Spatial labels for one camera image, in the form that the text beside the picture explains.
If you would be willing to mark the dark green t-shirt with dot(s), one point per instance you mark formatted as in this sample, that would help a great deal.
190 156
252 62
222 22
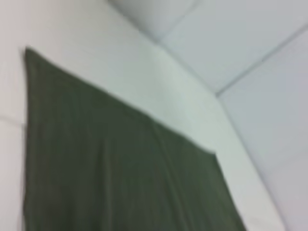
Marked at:
108 168

